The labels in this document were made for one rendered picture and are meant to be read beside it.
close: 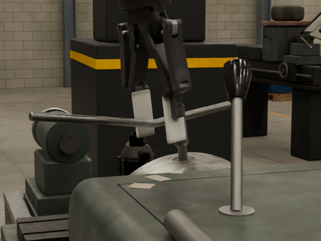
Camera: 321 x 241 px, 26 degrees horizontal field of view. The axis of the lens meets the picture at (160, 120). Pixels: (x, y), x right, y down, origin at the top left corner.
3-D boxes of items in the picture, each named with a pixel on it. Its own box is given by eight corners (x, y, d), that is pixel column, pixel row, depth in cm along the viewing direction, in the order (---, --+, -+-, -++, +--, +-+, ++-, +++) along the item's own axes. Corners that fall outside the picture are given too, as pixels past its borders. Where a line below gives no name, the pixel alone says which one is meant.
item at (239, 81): (259, 103, 75) (260, 59, 74) (231, 104, 74) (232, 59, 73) (243, 99, 78) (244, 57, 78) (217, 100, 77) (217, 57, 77)
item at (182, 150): (187, 174, 108) (178, 102, 105) (195, 177, 106) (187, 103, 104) (175, 178, 106) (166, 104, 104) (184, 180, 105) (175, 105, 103)
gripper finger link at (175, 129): (178, 91, 99) (181, 92, 99) (183, 139, 101) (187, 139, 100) (161, 95, 98) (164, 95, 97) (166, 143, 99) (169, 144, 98)
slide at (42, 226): (208, 241, 165) (208, 222, 165) (26, 259, 152) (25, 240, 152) (183, 220, 182) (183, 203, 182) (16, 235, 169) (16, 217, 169)
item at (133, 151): (158, 159, 164) (158, 146, 163) (125, 161, 161) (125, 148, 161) (148, 153, 171) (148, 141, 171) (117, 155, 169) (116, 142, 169)
